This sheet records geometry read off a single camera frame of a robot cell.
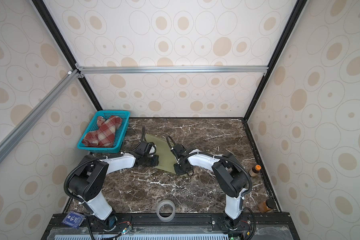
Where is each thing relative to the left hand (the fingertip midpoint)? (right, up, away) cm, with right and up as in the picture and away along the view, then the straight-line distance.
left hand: (163, 159), depth 93 cm
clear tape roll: (+4, -19, -15) cm, 25 cm away
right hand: (+11, -7, -2) cm, 13 cm away
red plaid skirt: (-40, +14, +6) cm, 43 cm away
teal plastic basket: (-35, +17, +19) cm, 44 cm away
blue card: (-41, -26, -20) cm, 53 cm away
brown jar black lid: (+52, -18, -22) cm, 60 cm away
